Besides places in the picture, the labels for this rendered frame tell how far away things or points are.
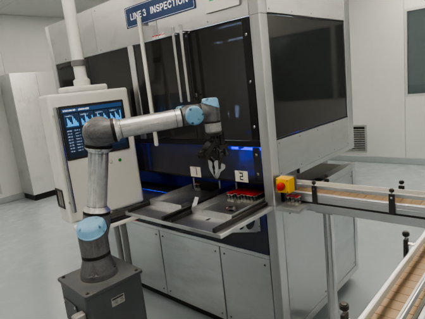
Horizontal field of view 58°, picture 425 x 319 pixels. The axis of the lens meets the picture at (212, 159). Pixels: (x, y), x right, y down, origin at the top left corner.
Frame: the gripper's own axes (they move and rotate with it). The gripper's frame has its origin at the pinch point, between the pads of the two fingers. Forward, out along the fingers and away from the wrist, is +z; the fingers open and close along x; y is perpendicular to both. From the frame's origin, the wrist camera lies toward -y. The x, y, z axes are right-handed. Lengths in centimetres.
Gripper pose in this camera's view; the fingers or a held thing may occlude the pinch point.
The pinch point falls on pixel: (215, 176)
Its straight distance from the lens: 174.0
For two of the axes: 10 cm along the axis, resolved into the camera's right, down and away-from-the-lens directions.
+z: 1.1, 9.7, 1.9
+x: -7.4, -0.5, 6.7
